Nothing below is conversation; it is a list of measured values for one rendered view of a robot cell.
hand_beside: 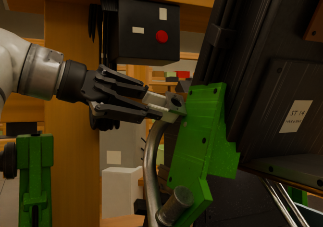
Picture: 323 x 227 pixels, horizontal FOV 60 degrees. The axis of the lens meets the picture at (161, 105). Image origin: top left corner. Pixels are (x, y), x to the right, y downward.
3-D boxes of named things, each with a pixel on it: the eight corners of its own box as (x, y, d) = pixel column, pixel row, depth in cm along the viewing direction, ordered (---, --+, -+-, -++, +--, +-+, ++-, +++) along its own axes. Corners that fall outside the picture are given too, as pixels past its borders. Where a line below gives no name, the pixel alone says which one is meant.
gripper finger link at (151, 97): (141, 103, 58) (141, 100, 59) (170, 110, 61) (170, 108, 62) (147, 93, 57) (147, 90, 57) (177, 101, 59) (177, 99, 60)
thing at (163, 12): (180, 60, 75) (180, 4, 75) (118, 56, 68) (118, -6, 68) (162, 66, 86) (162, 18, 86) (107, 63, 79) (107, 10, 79)
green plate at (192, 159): (233, 209, 49) (257, 94, 51) (194, 203, 46) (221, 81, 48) (199, 191, 60) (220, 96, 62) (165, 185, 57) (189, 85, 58)
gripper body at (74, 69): (60, 78, 45) (116, 94, 48) (68, 48, 51) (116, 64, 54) (51, 108, 49) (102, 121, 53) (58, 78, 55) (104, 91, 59)
